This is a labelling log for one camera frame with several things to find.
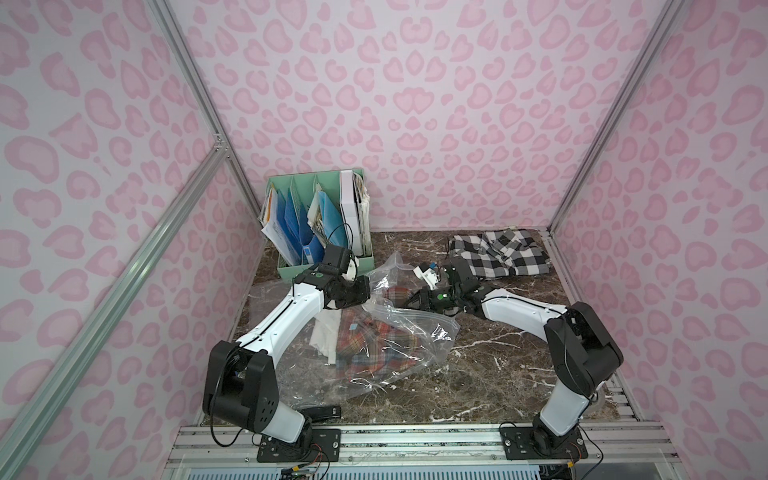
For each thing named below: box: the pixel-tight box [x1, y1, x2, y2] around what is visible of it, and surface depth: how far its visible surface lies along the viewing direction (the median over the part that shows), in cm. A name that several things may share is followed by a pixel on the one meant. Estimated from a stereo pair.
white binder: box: [340, 170, 363, 257], surface depth 100 cm
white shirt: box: [309, 309, 342, 365], surface depth 92 cm
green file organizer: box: [258, 168, 375, 276], surface depth 99 cm
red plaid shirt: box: [336, 286, 420, 385], surface depth 85 cm
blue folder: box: [318, 191, 349, 247], surface depth 97 cm
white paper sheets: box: [258, 187, 301, 266], surface depth 94 cm
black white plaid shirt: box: [449, 228, 551, 278], surface depth 112 cm
